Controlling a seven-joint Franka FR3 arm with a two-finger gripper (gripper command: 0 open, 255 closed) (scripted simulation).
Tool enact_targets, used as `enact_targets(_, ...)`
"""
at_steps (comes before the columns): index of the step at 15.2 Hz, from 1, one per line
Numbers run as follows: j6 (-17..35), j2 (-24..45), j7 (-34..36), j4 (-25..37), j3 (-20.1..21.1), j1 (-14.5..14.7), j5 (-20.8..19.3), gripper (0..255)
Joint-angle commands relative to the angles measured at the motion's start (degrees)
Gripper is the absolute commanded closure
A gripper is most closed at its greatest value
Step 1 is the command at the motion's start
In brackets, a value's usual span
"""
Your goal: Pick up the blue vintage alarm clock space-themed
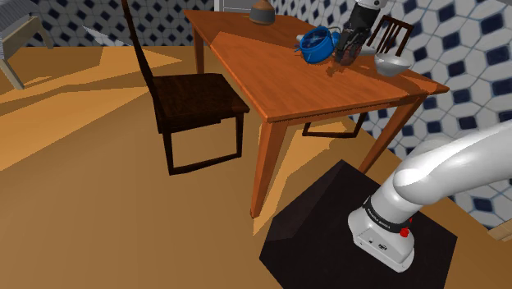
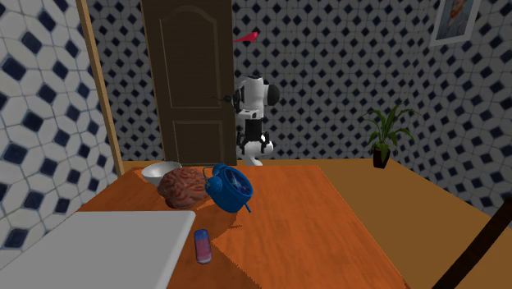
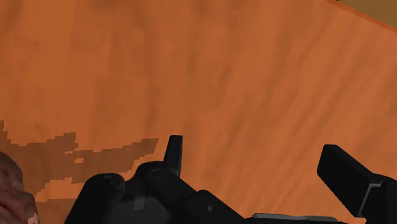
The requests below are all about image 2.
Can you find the pink brain model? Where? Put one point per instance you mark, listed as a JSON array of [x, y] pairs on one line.
[[182, 188]]

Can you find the light wooden frame post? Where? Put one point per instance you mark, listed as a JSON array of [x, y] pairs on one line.
[[100, 88]]

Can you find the green potted plant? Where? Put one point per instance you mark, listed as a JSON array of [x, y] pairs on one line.
[[386, 132]]

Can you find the dark brown door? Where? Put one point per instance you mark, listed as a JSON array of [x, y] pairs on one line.
[[192, 72]]

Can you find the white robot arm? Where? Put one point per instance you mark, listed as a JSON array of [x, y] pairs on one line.
[[256, 90]]

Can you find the pink and blue small bar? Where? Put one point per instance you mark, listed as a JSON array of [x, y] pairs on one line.
[[202, 246]]

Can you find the framed wall portrait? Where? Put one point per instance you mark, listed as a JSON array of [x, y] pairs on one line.
[[456, 20]]

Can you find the blue alarm clock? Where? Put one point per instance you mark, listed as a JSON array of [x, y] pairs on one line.
[[234, 190]]

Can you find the red bird-shaped thing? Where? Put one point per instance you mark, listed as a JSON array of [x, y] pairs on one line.
[[250, 37]]

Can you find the dark brown wooden bar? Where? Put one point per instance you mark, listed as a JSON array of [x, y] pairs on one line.
[[476, 248]]

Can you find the white bowl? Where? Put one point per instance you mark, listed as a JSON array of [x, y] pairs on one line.
[[154, 172]]

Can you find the grey rounded flat box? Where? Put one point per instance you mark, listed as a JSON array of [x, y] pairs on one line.
[[92, 252]]

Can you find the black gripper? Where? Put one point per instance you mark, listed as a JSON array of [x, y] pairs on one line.
[[253, 129]]

